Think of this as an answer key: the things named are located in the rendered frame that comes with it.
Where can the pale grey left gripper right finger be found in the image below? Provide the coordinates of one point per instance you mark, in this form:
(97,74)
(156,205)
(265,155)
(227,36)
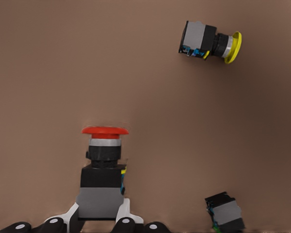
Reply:
(128,210)

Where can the green push-button switch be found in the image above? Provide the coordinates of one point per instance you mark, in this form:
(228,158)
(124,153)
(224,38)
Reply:
(226,213)

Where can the yellow mushroom push-button switch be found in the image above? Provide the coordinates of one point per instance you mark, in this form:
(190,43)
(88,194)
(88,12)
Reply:
(203,40)

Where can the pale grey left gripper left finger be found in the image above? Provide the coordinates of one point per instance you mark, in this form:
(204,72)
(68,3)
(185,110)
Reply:
(71,215)

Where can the red mushroom push-button switch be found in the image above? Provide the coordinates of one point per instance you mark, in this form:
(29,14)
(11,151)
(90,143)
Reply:
(100,191)

